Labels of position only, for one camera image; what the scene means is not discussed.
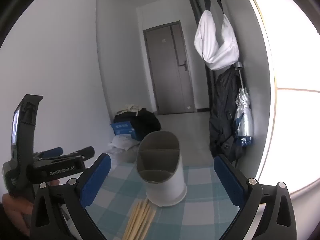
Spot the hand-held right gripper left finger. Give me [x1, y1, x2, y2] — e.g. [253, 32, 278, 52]
[29, 153, 112, 240]

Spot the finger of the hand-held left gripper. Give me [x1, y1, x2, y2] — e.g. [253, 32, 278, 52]
[64, 146, 95, 160]
[32, 147, 63, 159]

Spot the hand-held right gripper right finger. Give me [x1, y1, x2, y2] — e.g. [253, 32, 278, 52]
[214, 154, 297, 240]

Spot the bundle of wooden chopsticks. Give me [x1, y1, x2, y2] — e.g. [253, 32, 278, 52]
[122, 199, 157, 240]

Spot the white grey utensil holder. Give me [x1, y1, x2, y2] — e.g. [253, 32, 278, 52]
[136, 131, 187, 207]

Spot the white shoulder bag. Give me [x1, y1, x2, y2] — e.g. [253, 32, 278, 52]
[194, 0, 240, 71]

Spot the person's left hand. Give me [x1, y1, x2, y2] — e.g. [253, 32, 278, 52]
[2, 194, 35, 237]

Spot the teal checked tablecloth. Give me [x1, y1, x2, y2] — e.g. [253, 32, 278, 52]
[84, 161, 240, 240]

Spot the grey plastic package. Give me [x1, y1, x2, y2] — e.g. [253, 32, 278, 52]
[109, 144, 140, 163]

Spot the white plastic package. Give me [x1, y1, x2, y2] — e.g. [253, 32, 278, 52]
[107, 135, 140, 152]

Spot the blue cardboard box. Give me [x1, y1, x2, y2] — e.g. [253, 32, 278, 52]
[111, 121, 137, 140]

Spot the beige cloth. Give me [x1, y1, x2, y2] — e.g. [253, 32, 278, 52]
[117, 104, 143, 117]

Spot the silver folding umbrella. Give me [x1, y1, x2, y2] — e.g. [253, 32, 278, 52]
[233, 62, 254, 147]

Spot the black jacket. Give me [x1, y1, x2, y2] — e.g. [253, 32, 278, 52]
[114, 108, 162, 143]

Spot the black coat on rack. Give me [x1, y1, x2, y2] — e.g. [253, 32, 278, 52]
[209, 67, 244, 164]

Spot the grey entrance door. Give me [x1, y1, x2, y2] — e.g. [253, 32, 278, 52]
[143, 21, 197, 115]

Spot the bright window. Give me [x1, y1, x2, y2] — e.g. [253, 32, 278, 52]
[237, 0, 320, 200]

